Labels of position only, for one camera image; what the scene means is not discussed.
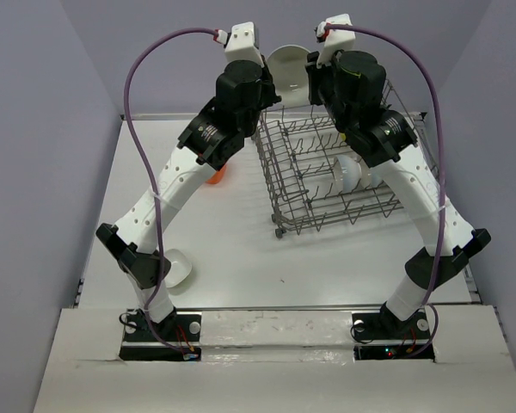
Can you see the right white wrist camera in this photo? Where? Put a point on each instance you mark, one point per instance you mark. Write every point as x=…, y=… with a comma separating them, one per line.
x=334, y=40

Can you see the white square bowl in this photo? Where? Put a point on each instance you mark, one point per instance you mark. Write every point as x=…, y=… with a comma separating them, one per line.
x=180, y=268

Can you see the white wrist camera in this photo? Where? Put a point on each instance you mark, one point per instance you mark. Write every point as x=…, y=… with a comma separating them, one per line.
x=334, y=40
x=243, y=44

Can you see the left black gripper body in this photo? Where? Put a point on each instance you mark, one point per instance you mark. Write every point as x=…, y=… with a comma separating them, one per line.
x=267, y=98

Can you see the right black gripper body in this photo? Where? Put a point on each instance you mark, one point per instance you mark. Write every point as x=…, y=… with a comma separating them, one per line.
x=322, y=84

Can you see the grey wire dish rack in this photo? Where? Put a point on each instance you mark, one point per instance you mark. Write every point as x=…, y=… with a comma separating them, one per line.
x=297, y=149

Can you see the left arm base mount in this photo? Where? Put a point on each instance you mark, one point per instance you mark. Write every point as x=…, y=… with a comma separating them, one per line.
x=177, y=339

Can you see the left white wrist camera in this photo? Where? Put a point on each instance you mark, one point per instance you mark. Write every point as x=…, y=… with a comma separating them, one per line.
x=243, y=44

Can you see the white round bowl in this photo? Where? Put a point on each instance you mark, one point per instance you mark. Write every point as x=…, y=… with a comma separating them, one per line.
x=347, y=173

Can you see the metal front rail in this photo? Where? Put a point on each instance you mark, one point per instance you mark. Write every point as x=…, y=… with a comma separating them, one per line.
x=365, y=307

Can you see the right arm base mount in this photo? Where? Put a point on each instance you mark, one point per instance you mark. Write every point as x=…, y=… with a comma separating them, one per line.
x=378, y=336

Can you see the orange square bowl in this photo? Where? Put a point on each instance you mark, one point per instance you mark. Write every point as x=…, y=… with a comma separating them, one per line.
x=217, y=177

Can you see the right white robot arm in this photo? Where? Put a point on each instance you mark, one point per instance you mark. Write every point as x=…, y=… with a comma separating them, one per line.
x=350, y=86

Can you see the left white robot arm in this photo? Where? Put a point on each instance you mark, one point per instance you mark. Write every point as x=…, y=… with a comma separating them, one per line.
x=216, y=134

